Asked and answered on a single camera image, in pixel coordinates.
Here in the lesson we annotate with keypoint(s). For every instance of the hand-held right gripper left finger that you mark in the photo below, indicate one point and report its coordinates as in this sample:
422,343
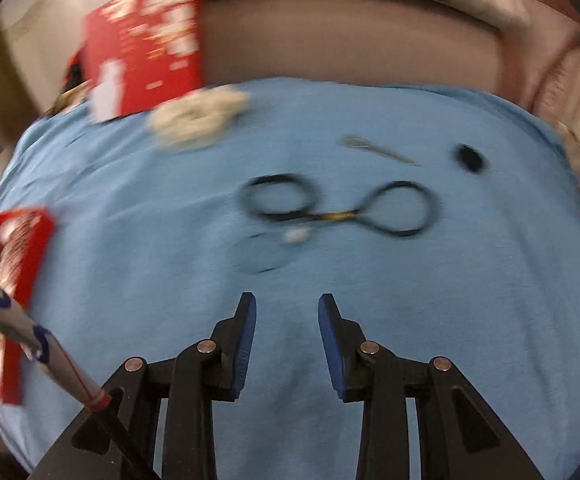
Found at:
245,355

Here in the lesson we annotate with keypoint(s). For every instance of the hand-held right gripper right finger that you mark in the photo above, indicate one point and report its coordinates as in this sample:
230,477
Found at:
332,355

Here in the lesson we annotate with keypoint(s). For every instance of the red box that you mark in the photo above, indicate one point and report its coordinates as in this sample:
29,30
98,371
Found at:
19,245

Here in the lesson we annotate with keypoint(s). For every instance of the red floral box lid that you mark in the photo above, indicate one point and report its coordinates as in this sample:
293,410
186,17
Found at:
139,50

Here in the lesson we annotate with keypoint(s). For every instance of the blue blanket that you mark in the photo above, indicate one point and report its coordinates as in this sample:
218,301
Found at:
370,285

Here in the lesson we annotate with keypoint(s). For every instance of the silver hair clip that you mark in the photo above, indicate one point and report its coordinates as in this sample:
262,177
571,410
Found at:
370,147

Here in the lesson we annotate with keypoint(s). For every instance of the cream scrunchie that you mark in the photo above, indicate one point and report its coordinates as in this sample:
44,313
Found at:
194,120

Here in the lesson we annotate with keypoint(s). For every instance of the grey brown sofa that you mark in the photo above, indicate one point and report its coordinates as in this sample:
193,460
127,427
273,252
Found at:
345,45

